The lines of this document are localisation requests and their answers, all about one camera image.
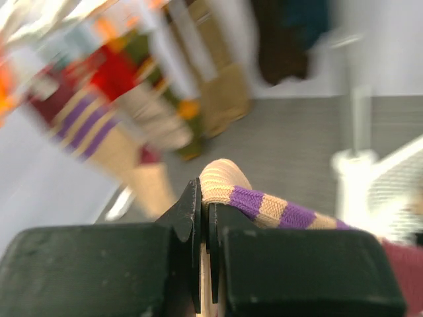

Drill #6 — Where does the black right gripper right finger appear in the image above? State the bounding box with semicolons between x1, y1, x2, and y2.
208;205;406;316

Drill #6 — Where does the white metal drying rack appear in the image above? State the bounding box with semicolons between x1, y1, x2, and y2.
330;32;377;215

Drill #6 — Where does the green striped sock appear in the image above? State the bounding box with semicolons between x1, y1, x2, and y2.
105;29;204;160

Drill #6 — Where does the brown striped sock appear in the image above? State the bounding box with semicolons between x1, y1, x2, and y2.
250;0;330;87

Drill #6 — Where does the olive brown sock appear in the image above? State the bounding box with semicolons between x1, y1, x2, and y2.
165;0;252;139

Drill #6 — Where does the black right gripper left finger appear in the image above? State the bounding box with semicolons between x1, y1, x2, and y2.
1;179;202;316

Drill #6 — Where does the maroon purple striped sock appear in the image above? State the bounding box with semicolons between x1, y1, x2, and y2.
25;68;176;219
200;158;422;316

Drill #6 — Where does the white perforated plastic basket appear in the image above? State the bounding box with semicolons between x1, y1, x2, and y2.
367;136;422;245

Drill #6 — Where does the red reindeer sock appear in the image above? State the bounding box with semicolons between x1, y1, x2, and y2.
64;45;137;102

